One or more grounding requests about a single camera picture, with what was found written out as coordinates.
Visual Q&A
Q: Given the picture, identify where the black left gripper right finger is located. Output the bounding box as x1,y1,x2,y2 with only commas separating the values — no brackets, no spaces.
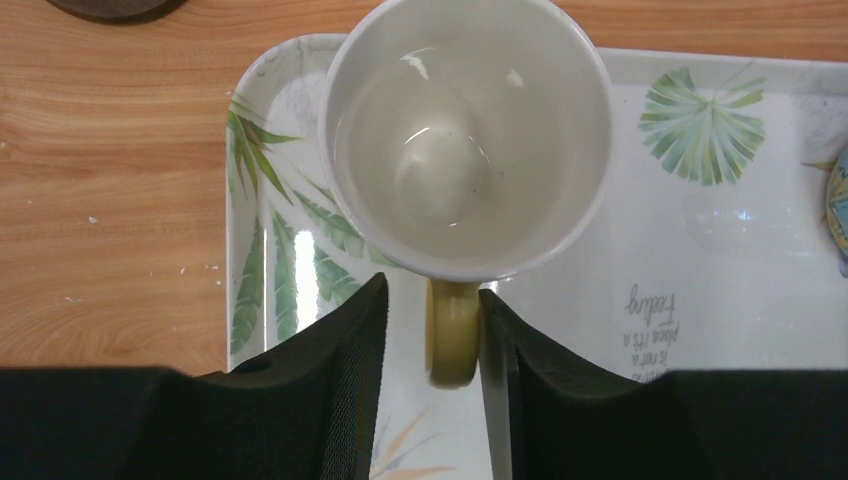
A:
479,290,847,479

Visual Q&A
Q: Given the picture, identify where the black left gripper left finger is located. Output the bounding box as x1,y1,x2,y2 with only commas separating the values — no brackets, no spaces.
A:
1,273,389,479

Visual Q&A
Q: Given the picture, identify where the floral white serving tray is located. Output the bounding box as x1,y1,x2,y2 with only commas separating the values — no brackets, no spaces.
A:
226,33,847,479

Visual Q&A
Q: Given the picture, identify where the pale yellow mug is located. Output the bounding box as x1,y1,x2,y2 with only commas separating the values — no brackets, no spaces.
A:
318,1,614,389

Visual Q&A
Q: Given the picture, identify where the dark wooden coaster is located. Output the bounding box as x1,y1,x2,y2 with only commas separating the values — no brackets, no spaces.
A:
48,0,186,24

